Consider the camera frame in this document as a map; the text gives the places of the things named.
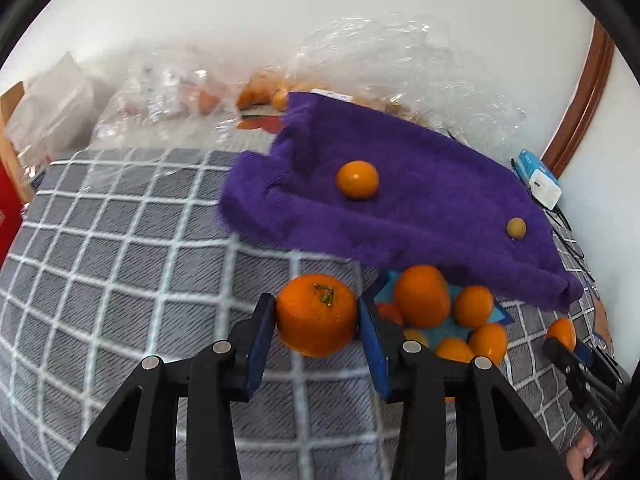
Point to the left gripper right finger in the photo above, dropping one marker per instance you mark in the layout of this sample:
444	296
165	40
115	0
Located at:
497	437

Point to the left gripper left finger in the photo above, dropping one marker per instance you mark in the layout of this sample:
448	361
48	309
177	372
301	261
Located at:
135	435

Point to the large orange navel side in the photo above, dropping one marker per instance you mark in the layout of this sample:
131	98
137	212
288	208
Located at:
564	331

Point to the large orange with stem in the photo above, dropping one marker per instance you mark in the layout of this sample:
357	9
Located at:
316	315

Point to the person's right hand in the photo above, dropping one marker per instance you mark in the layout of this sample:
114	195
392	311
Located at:
576	456

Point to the small orange right pile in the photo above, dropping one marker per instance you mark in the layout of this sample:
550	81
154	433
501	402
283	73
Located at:
490	340

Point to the small orange pile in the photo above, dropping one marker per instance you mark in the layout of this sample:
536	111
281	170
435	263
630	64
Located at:
473	306
454	349
490	340

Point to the small orange front pile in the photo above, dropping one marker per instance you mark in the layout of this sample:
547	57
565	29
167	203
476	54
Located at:
454	349

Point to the small orange upper pile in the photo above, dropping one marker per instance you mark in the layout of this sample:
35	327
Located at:
473	306

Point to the green-brown kiwi fruit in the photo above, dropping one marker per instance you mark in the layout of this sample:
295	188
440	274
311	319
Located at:
415	335

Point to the oval tangerine in pile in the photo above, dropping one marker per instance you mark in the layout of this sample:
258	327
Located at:
422	297

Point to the brown longan on towel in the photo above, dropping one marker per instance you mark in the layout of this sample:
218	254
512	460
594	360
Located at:
516	228

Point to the red lychee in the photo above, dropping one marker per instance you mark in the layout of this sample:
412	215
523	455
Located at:
389	312

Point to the grey checked bed sheet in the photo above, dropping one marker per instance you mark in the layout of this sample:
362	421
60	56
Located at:
124	253

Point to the white blue charger box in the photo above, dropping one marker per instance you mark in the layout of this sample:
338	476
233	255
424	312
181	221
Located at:
539	179

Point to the purple towel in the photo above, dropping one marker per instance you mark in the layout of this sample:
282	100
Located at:
438	203

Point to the red paper bag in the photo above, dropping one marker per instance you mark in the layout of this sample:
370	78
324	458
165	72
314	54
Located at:
11	209

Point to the small orange on towel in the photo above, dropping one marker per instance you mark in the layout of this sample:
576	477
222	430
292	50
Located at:
358	180

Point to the clear plastic bag with fruit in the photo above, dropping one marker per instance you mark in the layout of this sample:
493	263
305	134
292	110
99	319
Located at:
180	98

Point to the white plastic bag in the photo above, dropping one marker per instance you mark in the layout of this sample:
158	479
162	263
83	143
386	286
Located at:
55	116

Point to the clear plastic bag right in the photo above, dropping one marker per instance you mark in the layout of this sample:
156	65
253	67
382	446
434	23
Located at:
410	67

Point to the brown wooden door frame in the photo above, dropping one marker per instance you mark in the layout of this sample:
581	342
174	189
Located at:
585	101

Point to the small orange by wall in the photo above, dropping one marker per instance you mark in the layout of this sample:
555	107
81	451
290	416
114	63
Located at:
279	99

